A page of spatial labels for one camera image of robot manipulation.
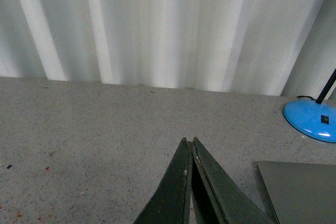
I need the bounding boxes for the silver laptop with black keyboard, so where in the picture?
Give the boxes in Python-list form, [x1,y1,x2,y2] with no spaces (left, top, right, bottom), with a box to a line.
[257,161,335,223]

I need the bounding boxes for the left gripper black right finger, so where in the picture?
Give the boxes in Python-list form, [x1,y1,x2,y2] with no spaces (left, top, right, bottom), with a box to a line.
[192,138,274,223]

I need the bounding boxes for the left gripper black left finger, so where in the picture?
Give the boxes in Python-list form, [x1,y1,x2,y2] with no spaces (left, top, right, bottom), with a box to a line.
[134,138,193,223]

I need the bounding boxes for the blue desk lamp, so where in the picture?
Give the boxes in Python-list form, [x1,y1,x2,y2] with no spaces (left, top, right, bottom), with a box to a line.
[283,72,335,143]

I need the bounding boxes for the white curtain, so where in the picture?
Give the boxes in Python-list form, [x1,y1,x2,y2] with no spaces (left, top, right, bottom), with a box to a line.
[1,0,335,97]

